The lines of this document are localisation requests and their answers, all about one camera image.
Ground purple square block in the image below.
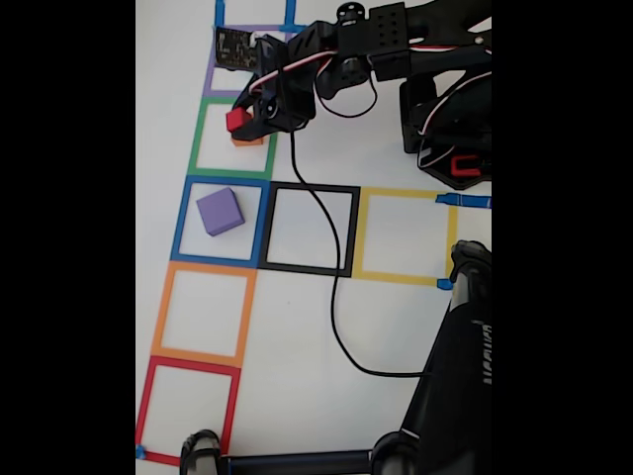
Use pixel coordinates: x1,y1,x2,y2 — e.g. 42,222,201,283
196,186,245,238

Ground long blue tape strip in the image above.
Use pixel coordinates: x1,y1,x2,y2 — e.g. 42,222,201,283
434,193,493,210

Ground black tripod stand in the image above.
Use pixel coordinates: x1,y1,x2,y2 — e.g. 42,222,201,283
178,239,493,475

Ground red white servo wire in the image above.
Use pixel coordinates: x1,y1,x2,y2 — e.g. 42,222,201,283
249,44,493,119
416,71,493,169

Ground purple square frame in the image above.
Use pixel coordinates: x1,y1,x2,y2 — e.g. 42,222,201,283
202,23,298,99

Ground green square frame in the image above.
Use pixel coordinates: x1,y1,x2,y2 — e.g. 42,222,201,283
187,96,278,180

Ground black square frame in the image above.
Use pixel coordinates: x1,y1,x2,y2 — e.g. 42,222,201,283
257,181,361,278

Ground blue square frame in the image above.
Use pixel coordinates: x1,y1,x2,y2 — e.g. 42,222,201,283
170,175,272,270

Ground yellow square frame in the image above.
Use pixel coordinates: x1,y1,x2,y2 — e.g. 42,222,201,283
351,186,459,288

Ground black camera cable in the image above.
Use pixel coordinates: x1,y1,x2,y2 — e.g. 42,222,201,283
269,44,436,378

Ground orange square frame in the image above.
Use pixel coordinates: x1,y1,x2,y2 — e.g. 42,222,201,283
150,260,258,370

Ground red square frame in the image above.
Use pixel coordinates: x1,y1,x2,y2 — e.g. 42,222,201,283
136,355,242,468

